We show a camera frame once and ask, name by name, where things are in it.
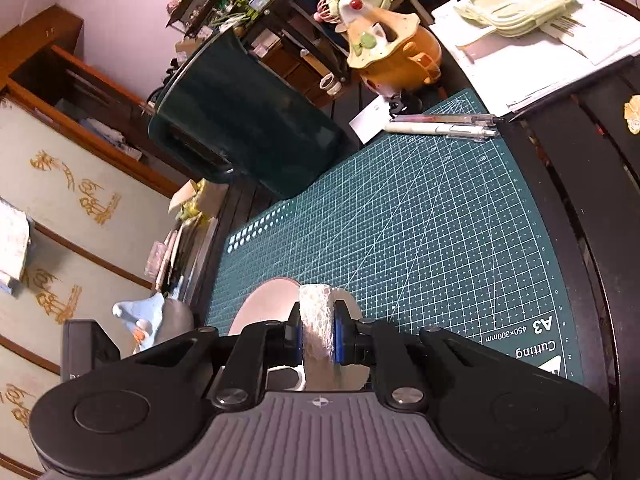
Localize white bowl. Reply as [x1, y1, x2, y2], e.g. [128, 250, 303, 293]
[227, 277, 307, 393]

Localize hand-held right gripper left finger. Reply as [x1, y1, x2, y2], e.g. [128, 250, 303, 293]
[132, 307, 305, 410]

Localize orange ceramic animal pot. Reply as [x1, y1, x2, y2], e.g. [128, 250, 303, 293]
[337, 0, 443, 96]

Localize pink whisk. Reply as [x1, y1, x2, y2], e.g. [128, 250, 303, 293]
[315, 0, 343, 31]

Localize clear pen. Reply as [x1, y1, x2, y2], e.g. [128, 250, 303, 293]
[392, 112, 498, 128]

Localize white card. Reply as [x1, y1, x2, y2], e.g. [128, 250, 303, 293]
[349, 95, 396, 143]

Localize dark green kettle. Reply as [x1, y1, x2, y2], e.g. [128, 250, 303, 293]
[147, 27, 351, 201]

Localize pile of stationery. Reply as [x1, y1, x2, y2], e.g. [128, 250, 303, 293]
[144, 215, 221, 306]

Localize green cutting mat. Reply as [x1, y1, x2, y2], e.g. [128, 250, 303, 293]
[206, 87, 583, 381]

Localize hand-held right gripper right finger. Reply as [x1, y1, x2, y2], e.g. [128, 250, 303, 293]
[332, 300, 551, 408]

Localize stack of white papers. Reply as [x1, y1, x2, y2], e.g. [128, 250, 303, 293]
[430, 0, 640, 121]

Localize yellow ginkgo leaf bookmark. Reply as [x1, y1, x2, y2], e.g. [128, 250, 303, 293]
[623, 95, 640, 136]

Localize pale green plastic frames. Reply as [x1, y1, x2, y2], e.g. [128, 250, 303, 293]
[457, 0, 583, 38]

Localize small cardboard box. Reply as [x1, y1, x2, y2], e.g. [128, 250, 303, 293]
[169, 177, 231, 221]

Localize pale oval sponge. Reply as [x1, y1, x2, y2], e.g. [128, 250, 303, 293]
[299, 283, 371, 393]

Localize pale blue ceramic figurine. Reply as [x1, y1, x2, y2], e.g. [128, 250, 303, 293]
[112, 292, 196, 353]

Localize white pen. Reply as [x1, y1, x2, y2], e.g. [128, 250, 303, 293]
[382, 122, 501, 142]

